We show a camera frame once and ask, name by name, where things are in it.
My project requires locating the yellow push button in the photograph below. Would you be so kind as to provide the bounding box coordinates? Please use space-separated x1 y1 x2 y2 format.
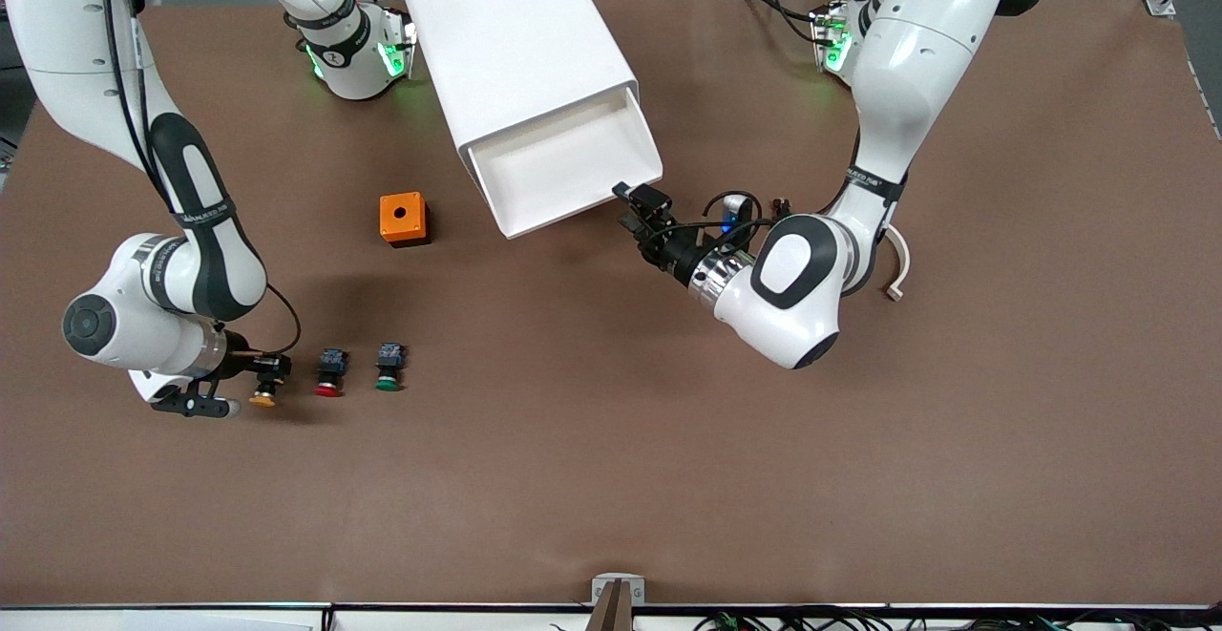
248 369 289 410

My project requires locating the white plastic drawer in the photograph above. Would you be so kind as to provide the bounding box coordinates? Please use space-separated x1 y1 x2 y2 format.
465 85 665 241

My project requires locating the red push button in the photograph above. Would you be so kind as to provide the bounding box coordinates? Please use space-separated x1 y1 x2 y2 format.
314 347 349 399

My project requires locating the green push button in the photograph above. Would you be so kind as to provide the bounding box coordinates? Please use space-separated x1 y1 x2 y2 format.
374 343 408 393

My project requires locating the white drawer cabinet housing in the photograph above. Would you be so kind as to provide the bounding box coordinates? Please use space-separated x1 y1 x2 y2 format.
399 0 639 162

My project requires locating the orange box with hole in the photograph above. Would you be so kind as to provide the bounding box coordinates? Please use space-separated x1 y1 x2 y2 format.
379 192 432 248

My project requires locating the brown table cover sheet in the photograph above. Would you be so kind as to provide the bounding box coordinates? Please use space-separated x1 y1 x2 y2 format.
0 0 1222 608

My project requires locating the white curved plastic bracket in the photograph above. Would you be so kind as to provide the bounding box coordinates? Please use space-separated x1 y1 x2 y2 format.
882 228 914 304

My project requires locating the black arm base cable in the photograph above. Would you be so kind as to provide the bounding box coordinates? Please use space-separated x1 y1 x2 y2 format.
735 0 824 45

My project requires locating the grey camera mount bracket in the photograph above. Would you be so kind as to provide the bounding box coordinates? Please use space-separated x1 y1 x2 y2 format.
586 574 646 631

